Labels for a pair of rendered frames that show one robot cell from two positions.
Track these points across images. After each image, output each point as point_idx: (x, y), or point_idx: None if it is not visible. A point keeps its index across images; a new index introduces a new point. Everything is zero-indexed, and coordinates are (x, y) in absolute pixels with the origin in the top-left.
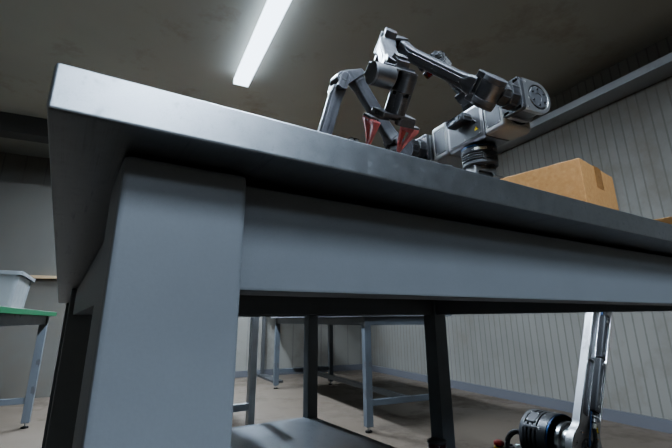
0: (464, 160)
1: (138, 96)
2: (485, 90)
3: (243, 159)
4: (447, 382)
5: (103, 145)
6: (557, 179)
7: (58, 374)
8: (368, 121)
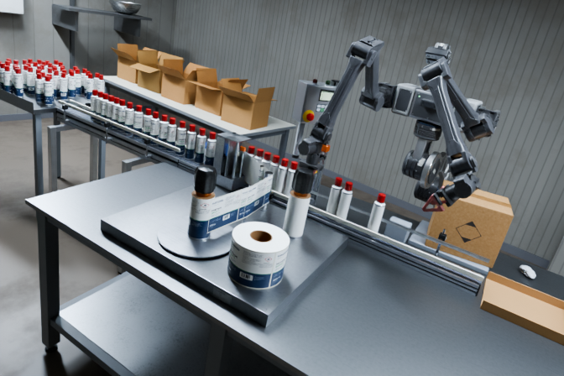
0: (420, 132)
1: None
2: (480, 133)
3: None
4: None
5: None
6: (495, 220)
7: (220, 366)
8: (434, 201)
